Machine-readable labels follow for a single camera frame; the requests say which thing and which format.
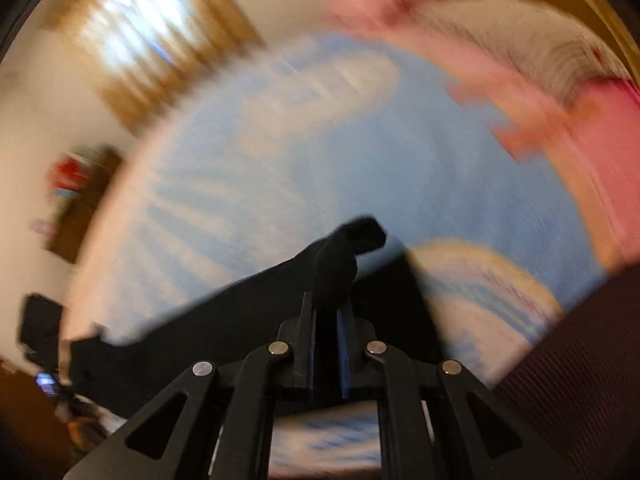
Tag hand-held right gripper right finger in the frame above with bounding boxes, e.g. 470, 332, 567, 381
336, 305, 576, 480

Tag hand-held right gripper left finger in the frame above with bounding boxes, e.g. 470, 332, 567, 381
62, 291, 318, 480

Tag black pants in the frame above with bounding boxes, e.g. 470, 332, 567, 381
67, 216, 446, 423

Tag black chair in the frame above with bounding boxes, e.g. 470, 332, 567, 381
19, 294, 65, 361

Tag dark wooden desk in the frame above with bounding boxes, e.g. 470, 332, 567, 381
44, 145, 124, 264

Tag blue polka-dot blanket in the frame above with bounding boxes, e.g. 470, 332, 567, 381
65, 30, 616, 480

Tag red gift box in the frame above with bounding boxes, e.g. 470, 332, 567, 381
49, 156, 85, 192

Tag person's dark ribbed clothing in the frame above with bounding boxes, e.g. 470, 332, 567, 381
492, 265, 640, 480

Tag pink floral quilt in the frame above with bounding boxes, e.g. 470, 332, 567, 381
330, 0, 640, 271

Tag beige patterned curtain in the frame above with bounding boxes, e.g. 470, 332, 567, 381
45, 0, 261, 128

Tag striped pillow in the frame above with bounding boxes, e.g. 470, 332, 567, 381
425, 0, 631, 106

